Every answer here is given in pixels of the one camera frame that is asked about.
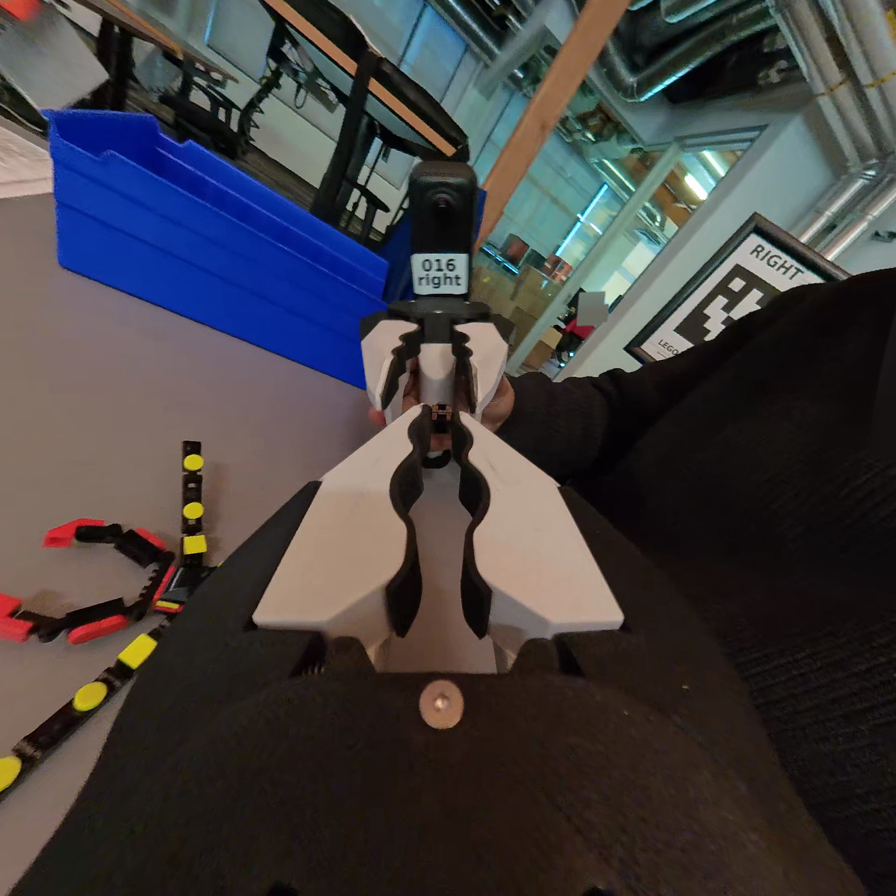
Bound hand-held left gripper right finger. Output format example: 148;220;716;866
451;409;625;652

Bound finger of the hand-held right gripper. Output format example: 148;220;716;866
359;321;424;414
451;321;510;423

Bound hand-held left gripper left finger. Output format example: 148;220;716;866
252;402;431;639

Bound black yellow red lego model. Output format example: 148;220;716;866
0;440;225;799

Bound person's right hand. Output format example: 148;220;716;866
365;353;517;435

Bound stack of cardboard boxes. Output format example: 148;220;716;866
475;262;569;373

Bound tan edged desk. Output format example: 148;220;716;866
259;0;471;228

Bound tan wooden beam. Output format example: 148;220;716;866
475;0;633;249

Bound blue plastic bin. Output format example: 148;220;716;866
42;108;485;391

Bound black framed marker poster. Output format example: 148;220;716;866
624;212;854;366

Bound person's black knit clothing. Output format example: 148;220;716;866
498;266;896;896

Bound black metal stand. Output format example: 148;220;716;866
94;14;284;165

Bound silver ventilation ducts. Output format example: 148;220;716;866
602;0;896;263

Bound clear plastic bag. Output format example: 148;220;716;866
0;115;56;200

